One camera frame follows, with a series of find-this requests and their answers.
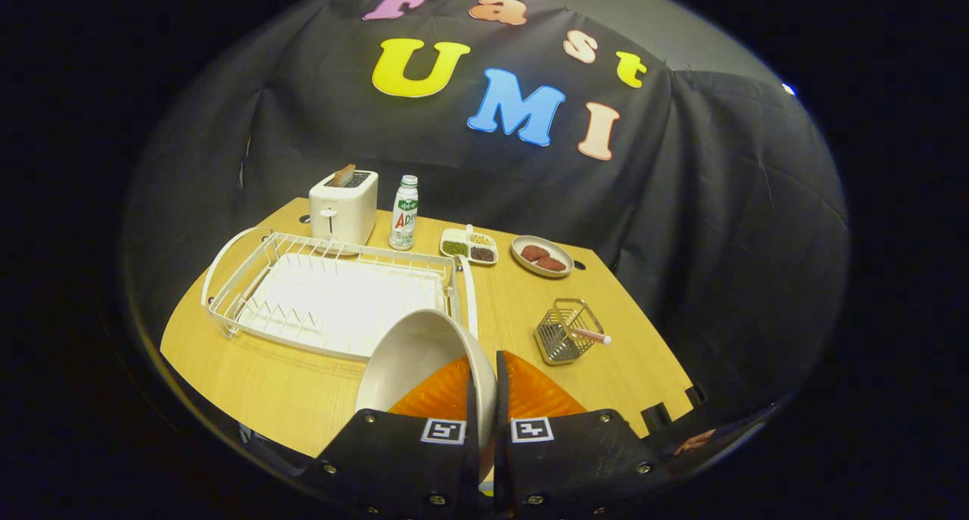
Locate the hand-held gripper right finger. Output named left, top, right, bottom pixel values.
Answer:
left=494, top=350, right=675, bottom=520

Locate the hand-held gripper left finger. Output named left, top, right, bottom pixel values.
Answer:
left=303, top=351, right=483, bottom=520

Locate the cream round plate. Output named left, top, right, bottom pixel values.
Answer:
left=356, top=309, right=499, bottom=483

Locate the metal wire basket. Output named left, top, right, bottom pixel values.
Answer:
left=534, top=298, right=606, bottom=366

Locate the white wire dish rack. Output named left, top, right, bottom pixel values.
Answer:
left=201, top=226, right=479, bottom=363

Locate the beige plate with patties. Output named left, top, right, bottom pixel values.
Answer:
left=510, top=235, right=575, bottom=279

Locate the white divided bean dish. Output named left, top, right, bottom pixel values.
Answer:
left=440, top=225, right=500, bottom=266

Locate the white bottle green label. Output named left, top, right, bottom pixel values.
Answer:
left=388, top=175, right=419, bottom=251

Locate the white toaster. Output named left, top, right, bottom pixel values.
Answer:
left=308, top=170, right=379, bottom=257

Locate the black backdrop cloth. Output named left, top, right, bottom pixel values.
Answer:
left=121, top=0, right=849, bottom=430

